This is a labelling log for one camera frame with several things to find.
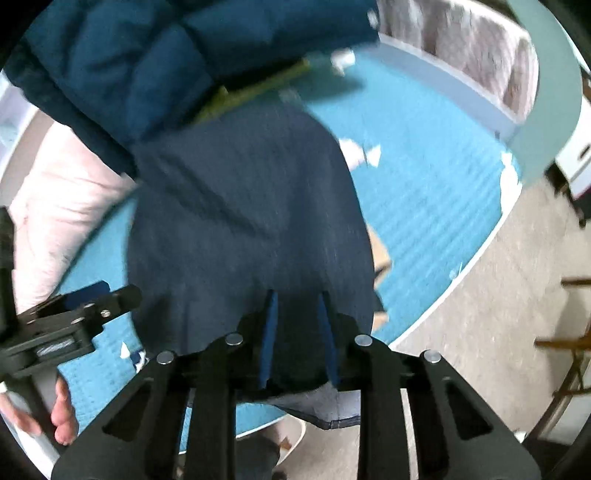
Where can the dark denim jeans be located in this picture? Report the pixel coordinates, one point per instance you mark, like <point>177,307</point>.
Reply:
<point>249,207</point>

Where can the teal bed blanket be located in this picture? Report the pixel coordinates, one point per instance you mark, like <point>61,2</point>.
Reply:
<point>429,184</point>

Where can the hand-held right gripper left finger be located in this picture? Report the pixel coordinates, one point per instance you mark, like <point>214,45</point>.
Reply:
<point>270,341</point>

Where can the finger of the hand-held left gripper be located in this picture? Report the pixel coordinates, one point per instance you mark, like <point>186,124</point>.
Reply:
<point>120,299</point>
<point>87,293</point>

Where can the pink pillow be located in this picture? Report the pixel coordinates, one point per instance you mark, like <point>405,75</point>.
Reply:
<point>60,198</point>

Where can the white cabinet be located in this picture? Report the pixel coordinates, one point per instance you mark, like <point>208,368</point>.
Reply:
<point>577,166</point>

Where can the wooden chair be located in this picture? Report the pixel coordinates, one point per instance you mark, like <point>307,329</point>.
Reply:
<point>570,350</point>

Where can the navy puffer jacket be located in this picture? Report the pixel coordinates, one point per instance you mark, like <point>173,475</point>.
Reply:
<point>138,60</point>

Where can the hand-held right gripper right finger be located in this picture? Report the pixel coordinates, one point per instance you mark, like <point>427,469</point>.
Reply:
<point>330,341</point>

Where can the tan folded garment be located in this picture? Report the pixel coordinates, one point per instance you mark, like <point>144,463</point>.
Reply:
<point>381,263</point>

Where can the person's left hand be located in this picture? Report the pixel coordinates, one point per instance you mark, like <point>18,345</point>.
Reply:
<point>62,415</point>

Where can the white bed frame rail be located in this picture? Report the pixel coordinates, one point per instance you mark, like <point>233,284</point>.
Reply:
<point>461,87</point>

